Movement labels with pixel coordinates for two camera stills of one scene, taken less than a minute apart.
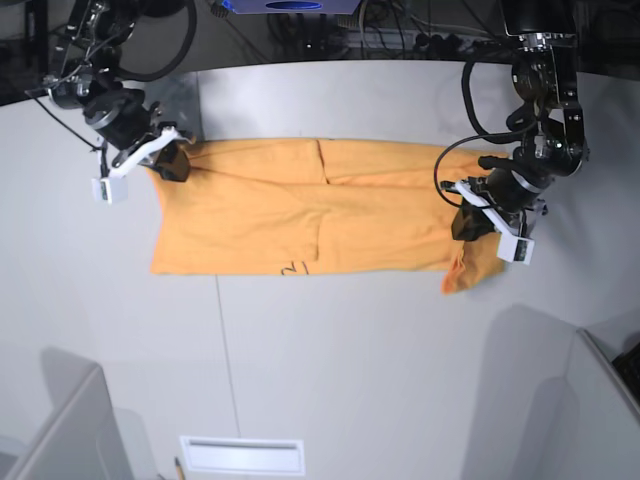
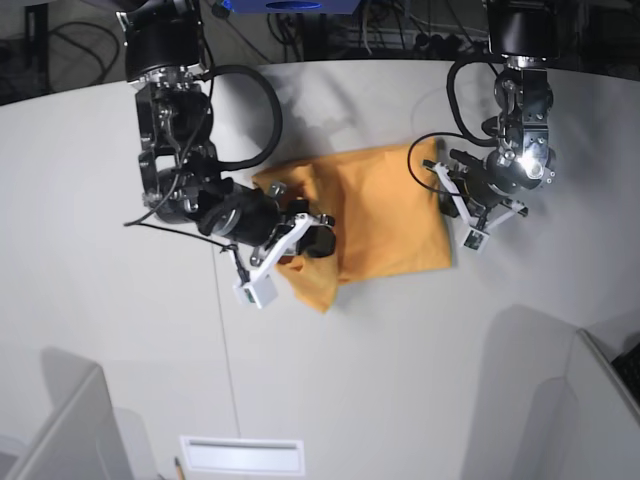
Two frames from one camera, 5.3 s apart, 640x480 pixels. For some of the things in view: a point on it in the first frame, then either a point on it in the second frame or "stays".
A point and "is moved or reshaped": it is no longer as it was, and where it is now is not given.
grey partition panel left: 80,439 stays
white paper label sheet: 245,455 stays
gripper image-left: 122,117 to 256,216
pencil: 179,470 stays
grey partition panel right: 585,424 stays
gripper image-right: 508,186 to 488,180
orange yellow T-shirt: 304,207 is moved or reshaped
